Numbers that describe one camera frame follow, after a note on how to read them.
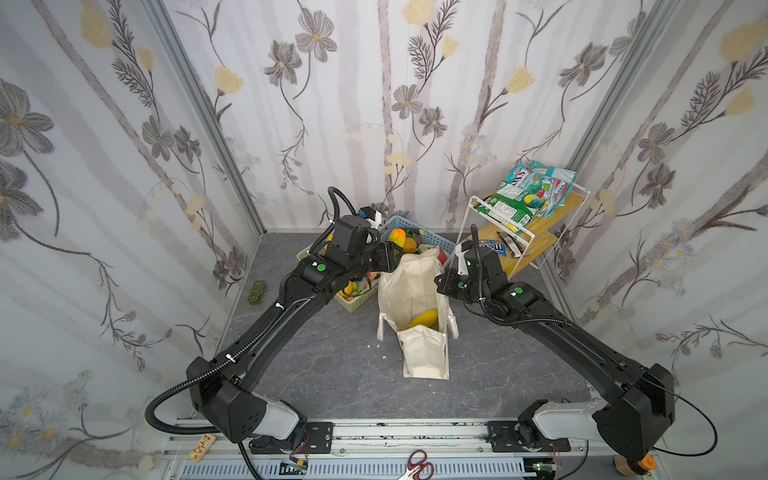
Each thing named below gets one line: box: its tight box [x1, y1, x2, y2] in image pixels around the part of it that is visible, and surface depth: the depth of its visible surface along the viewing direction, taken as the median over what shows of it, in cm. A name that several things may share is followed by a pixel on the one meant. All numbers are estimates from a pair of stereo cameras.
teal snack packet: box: [506, 161, 578, 217], surface depth 82 cm
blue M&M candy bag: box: [478, 240, 507, 255], surface depth 95 cm
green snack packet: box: [473, 180, 537, 233], surface depth 80 cm
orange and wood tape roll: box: [614, 454, 657, 477], surface depth 65 cm
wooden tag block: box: [188, 433, 217, 463], surface depth 73 cm
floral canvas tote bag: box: [377, 247, 459, 380], surface depth 85 cm
